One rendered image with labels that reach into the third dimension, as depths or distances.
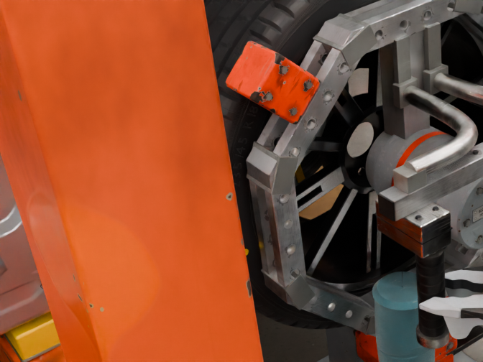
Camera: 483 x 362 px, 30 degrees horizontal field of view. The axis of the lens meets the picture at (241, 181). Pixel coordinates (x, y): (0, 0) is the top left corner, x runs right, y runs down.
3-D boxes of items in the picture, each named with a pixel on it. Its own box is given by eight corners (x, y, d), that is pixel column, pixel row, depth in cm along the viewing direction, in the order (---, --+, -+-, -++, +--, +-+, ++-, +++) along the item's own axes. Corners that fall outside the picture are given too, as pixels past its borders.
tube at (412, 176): (411, 100, 133) (407, 32, 127) (510, 144, 118) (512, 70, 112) (315, 142, 125) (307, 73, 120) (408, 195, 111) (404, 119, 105)
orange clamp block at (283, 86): (291, 66, 127) (247, 38, 121) (324, 82, 121) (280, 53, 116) (266, 109, 128) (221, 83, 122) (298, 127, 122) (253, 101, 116)
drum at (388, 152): (428, 178, 151) (425, 103, 143) (527, 231, 134) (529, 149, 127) (362, 211, 145) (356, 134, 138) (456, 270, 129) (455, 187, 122)
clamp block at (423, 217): (405, 215, 121) (403, 182, 118) (453, 244, 114) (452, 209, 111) (375, 230, 119) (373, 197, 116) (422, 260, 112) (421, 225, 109)
